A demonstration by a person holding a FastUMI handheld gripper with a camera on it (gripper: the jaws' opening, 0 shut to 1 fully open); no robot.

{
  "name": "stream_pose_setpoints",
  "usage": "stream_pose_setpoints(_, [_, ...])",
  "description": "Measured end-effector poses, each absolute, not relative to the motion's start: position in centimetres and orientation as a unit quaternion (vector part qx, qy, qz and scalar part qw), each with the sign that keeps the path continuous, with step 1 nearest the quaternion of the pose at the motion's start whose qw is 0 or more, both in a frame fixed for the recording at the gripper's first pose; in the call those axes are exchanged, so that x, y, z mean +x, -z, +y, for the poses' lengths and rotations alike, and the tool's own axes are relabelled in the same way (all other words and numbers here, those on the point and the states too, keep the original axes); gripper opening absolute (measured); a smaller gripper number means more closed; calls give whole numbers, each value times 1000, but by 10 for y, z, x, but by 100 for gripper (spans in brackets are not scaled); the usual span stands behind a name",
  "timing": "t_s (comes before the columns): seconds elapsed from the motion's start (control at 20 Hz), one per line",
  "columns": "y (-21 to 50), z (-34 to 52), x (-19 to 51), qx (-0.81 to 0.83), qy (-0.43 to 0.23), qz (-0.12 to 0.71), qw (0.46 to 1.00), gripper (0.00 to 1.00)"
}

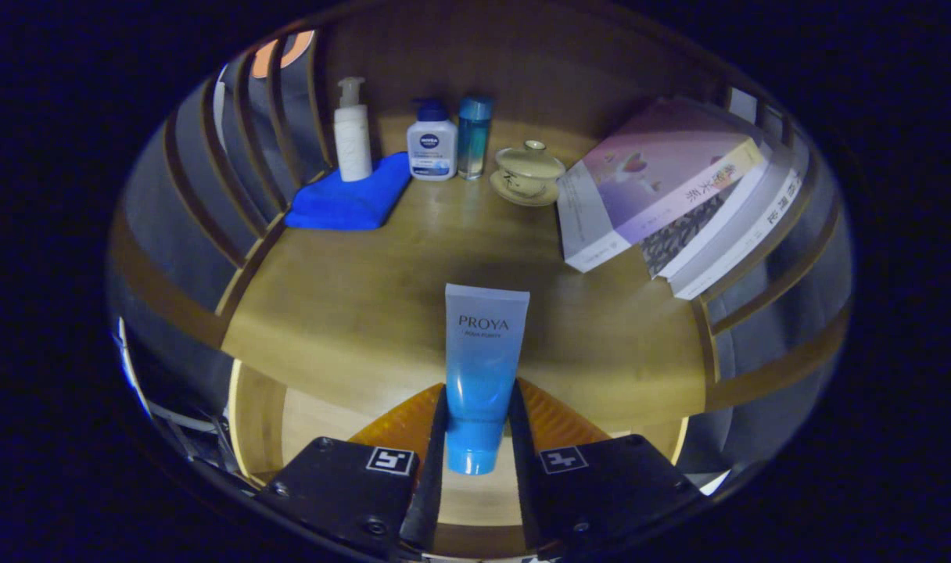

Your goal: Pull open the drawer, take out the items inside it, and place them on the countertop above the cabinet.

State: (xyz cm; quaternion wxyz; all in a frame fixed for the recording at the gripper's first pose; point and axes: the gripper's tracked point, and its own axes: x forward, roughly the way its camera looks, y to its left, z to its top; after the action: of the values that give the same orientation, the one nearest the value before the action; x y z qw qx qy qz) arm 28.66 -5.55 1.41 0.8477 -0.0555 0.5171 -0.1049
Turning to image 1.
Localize wooden countertop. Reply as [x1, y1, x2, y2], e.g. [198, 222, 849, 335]
[221, 117, 707, 411]

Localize white pump bottle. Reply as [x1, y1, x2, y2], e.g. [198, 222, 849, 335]
[333, 77, 374, 182]

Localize wooden drawer with black knob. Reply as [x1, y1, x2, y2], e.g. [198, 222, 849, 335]
[227, 360, 691, 548]

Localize wooden cabinet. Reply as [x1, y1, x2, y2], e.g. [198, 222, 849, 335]
[108, 4, 852, 486]

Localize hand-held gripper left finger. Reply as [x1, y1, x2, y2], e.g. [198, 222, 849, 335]
[257, 383, 449, 560]

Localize pink purple book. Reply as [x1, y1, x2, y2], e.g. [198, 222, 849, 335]
[556, 98, 766, 273]

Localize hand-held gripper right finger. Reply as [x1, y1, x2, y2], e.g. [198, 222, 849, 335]
[508, 379, 703, 560]

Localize beige lidded teacup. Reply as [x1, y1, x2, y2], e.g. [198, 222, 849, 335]
[490, 140, 566, 207]

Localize blue cosmetic tube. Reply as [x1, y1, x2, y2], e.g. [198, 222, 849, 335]
[444, 283, 531, 475]

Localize blue folded cloth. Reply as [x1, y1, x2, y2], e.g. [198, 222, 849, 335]
[285, 152, 412, 231]

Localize teal slim bottle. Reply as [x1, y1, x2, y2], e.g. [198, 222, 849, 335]
[457, 95, 495, 181]

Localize dark patterned book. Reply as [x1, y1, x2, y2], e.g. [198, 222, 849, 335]
[641, 184, 746, 278]

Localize white lotion bottle blue cap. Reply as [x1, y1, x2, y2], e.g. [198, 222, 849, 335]
[407, 98, 458, 181]

